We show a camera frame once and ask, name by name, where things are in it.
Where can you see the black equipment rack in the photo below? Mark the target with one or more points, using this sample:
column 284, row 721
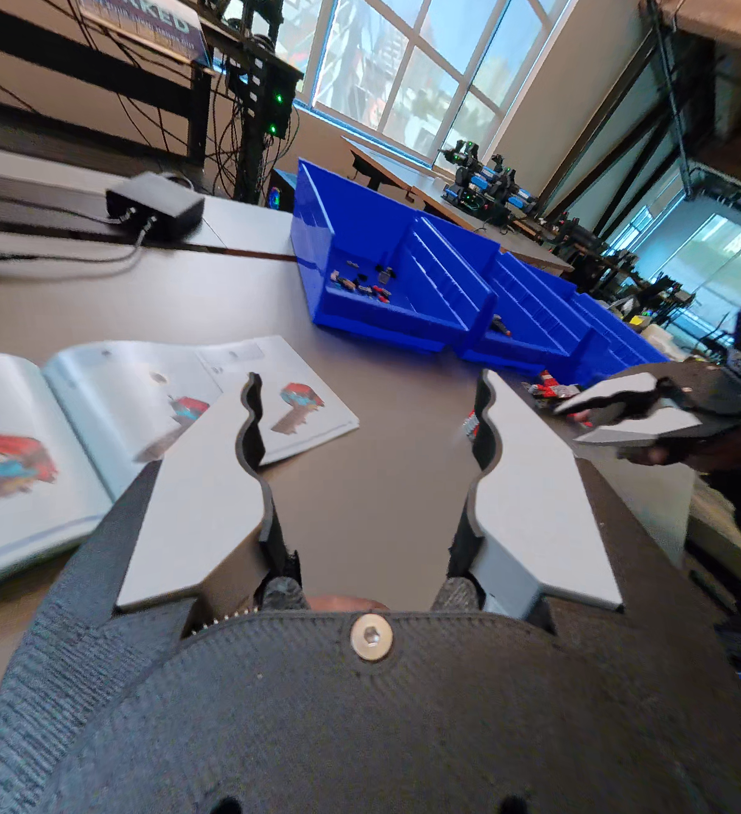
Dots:
column 265, row 102

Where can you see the person's left hand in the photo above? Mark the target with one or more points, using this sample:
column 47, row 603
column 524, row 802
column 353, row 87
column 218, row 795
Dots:
column 345, row 604

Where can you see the group of small loose bricks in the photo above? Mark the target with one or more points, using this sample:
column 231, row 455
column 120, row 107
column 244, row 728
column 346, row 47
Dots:
column 364, row 283

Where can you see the large window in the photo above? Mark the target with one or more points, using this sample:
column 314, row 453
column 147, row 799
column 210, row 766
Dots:
column 421, row 70

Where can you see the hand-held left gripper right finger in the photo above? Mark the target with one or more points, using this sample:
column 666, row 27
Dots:
column 536, row 509

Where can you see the printed sign board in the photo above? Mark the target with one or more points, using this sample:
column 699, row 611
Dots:
column 147, row 28

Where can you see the person's right hand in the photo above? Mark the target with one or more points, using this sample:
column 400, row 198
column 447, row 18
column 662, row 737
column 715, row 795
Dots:
column 739, row 451

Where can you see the computer case with coloured fans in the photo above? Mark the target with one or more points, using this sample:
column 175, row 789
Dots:
column 279, row 197

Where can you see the long table with robots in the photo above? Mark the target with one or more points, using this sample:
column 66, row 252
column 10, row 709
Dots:
column 510, row 235

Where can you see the black blue robot arm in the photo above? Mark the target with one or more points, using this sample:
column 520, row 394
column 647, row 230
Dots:
column 507, row 191
column 462, row 175

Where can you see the large blue plastic bin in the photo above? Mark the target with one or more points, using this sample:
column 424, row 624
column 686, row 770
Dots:
column 370, row 318

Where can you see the red teal toy brick model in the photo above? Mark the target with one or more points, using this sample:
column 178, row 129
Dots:
column 545, row 388

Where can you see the brick instruction booklet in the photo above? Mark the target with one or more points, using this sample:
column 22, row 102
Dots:
column 90, row 394

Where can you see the small dark toy brick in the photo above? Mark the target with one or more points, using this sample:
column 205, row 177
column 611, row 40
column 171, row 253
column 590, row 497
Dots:
column 501, row 325

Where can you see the black power adapter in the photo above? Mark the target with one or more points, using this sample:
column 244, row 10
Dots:
column 157, row 200

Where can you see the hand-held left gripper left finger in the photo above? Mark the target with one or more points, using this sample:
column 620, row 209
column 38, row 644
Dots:
column 205, row 496

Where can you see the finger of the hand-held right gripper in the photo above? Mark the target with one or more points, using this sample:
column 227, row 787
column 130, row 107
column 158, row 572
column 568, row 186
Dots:
column 650, row 426
column 612, row 386

